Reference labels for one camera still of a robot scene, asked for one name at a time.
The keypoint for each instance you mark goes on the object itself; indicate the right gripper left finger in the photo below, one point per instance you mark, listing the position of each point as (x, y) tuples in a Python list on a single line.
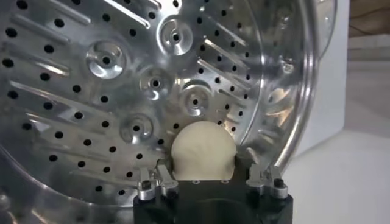
[(161, 179)]

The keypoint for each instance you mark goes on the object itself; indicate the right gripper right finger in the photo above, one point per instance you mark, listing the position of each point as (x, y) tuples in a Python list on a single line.
[(268, 182)]

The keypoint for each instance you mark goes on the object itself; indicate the white steamed baozi bun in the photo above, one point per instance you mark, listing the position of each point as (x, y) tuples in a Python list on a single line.
[(202, 149)]

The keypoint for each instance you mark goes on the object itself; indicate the round glass pot lid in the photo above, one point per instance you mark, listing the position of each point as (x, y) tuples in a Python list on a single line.
[(327, 24)]

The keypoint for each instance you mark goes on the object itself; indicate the stainless steel steamer basket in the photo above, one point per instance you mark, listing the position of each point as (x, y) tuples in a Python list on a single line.
[(91, 91)]

